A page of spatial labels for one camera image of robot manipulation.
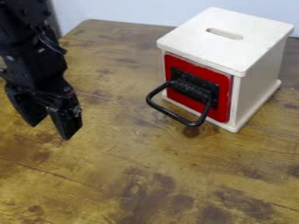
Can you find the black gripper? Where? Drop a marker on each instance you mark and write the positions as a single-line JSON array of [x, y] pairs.
[[36, 86]]

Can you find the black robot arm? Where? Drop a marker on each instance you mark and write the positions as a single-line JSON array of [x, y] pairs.
[[23, 24]]

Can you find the red drawer front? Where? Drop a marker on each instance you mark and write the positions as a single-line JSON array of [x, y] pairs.
[[204, 79]]

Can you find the black metal drawer handle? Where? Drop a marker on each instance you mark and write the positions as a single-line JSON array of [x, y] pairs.
[[171, 112]]

